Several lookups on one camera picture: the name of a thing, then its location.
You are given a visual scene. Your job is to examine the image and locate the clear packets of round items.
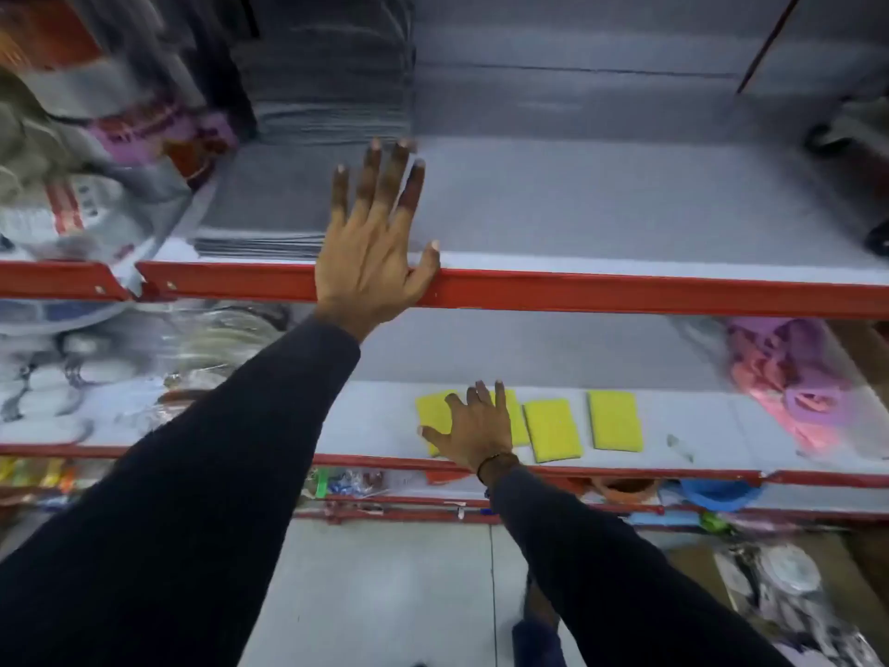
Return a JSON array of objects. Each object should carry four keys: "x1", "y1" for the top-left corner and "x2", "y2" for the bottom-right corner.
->
[{"x1": 714, "y1": 540, "x2": 884, "y2": 667}]

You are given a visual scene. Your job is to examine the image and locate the flat stack of grey cloths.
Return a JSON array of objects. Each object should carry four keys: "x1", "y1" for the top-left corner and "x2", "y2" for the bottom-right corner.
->
[{"x1": 192, "y1": 138, "x2": 336, "y2": 262}]

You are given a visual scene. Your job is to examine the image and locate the clear bags of white goods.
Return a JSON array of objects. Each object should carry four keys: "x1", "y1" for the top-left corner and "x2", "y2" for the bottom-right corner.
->
[{"x1": 0, "y1": 301, "x2": 296, "y2": 447}]

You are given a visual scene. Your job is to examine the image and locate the pile of printed plastic packets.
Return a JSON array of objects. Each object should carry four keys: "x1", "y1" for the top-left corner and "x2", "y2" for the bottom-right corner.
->
[{"x1": 0, "y1": 0, "x2": 241, "y2": 299}]

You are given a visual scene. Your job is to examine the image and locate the lowest red shelf rail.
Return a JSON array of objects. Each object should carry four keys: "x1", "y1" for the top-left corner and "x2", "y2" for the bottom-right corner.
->
[{"x1": 297, "y1": 496, "x2": 889, "y2": 527}]

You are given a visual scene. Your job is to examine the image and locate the person's left hand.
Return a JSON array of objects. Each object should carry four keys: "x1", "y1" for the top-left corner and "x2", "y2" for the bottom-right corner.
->
[{"x1": 314, "y1": 137, "x2": 441, "y2": 343}]

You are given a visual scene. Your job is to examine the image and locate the thin red shelf rail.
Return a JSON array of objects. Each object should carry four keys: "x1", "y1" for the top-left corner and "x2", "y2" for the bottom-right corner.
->
[{"x1": 0, "y1": 443, "x2": 889, "y2": 489}]

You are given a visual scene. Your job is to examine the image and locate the dark wrist bracelet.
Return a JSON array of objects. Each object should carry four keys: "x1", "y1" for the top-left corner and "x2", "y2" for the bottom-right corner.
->
[{"x1": 476, "y1": 452, "x2": 521, "y2": 484}]

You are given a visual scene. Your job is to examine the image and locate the person's right hand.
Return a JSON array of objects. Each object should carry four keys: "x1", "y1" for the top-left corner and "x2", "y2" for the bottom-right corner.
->
[{"x1": 419, "y1": 380, "x2": 518, "y2": 474}]

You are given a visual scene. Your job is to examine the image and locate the long red shelf rail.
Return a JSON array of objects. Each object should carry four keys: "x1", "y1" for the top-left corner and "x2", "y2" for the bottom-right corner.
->
[{"x1": 135, "y1": 261, "x2": 889, "y2": 321}]

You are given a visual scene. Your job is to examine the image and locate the person's left forearm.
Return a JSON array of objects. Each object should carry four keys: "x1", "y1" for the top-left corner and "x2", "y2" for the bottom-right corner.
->
[{"x1": 0, "y1": 315, "x2": 362, "y2": 667}]

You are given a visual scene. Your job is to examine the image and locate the blue plastic bowl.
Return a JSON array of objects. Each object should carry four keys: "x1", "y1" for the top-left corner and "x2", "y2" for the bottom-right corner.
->
[{"x1": 678, "y1": 479, "x2": 765, "y2": 514}]

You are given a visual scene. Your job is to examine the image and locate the bag of pink plastic items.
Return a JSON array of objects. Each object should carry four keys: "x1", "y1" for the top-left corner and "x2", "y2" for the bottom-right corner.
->
[{"x1": 675, "y1": 317, "x2": 889, "y2": 460}]

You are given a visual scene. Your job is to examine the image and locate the orange plastic bowl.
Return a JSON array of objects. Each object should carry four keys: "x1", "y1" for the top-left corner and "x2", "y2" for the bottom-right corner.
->
[{"x1": 589, "y1": 477, "x2": 662, "y2": 505}]

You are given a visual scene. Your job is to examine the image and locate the tall stack of grey cloths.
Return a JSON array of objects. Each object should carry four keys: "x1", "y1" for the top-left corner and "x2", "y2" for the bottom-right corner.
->
[{"x1": 231, "y1": 0, "x2": 418, "y2": 145}]

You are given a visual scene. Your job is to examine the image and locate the person's right forearm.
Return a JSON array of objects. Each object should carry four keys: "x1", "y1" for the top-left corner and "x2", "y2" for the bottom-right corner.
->
[{"x1": 489, "y1": 466, "x2": 793, "y2": 667}]

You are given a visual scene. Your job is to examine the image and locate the yellow sponge pad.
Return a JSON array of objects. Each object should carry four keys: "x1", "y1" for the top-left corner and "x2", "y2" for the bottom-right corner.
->
[
  {"x1": 522, "y1": 398, "x2": 584, "y2": 465},
  {"x1": 415, "y1": 389, "x2": 532, "y2": 458},
  {"x1": 587, "y1": 390, "x2": 645, "y2": 453}
]

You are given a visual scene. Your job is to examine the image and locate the short red shelf rail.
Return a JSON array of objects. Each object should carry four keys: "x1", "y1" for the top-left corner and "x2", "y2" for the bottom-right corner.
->
[{"x1": 0, "y1": 259, "x2": 134, "y2": 303}]

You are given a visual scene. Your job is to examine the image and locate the bag of small colourful items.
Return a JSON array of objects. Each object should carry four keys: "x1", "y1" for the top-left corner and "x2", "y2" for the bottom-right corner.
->
[{"x1": 303, "y1": 468, "x2": 388, "y2": 499}]

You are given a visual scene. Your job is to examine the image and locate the person's leg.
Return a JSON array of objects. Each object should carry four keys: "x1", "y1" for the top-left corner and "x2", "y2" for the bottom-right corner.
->
[{"x1": 512, "y1": 575, "x2": 568, "y2": 667}]

